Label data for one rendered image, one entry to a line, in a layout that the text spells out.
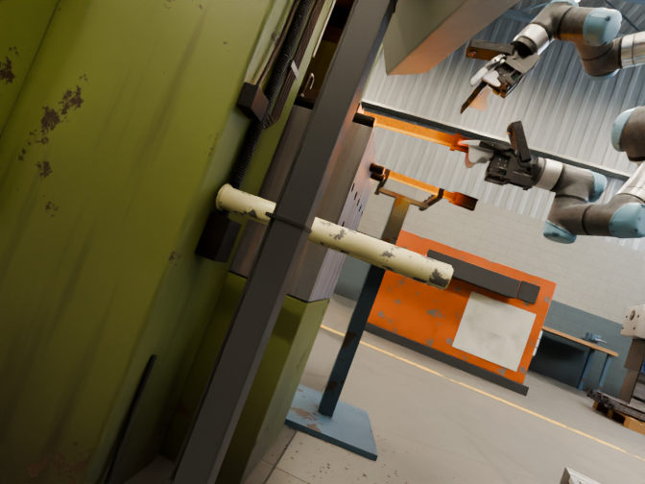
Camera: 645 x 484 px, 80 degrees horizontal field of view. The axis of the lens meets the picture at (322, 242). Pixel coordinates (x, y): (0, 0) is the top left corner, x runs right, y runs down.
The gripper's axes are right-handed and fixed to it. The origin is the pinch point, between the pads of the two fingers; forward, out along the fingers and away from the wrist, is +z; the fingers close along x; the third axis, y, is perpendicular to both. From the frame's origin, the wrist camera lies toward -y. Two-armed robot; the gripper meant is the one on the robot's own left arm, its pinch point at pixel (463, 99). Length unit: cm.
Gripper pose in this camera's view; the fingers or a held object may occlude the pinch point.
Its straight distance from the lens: 113.3
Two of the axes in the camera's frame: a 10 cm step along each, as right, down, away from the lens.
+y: 6.9, 6.9, -2.2
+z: -7.0, 7.1, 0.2
